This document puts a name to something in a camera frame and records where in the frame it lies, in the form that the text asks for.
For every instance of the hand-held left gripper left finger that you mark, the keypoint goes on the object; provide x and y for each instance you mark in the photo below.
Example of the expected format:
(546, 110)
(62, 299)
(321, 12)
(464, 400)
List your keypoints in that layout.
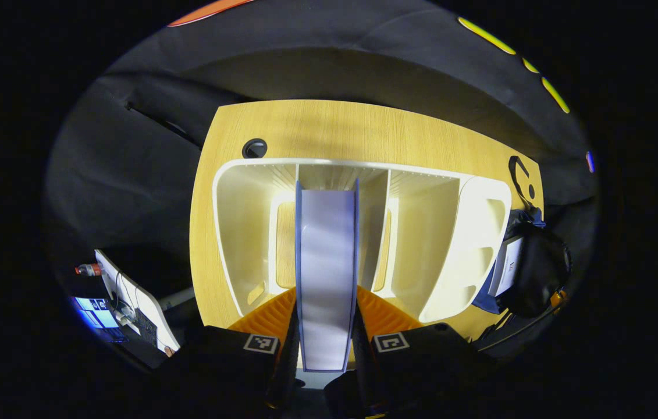
(291, 349)

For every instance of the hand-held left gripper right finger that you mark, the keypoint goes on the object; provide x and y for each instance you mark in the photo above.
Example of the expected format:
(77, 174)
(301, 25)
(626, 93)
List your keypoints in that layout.
(360, 355)

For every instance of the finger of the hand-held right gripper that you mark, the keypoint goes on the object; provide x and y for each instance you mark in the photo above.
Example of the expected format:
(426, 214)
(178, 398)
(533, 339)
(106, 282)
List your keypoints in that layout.
(559, 298)

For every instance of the blue schoolbag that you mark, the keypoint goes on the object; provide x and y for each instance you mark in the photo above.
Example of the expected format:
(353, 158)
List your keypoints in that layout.
(538, 267)

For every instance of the blue-edged white book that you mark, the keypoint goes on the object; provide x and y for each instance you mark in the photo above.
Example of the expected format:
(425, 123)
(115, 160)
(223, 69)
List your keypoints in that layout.
(327, 262)

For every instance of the white side table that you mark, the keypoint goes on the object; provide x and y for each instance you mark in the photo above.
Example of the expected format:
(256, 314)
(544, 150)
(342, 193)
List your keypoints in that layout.
(148, 302)

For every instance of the computer monitor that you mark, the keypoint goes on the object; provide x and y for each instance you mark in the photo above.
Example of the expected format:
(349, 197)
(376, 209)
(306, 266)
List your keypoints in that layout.
(96, 311)

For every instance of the black backdrop cloth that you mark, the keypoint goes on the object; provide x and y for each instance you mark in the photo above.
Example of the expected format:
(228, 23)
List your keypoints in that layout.
(363, 64)

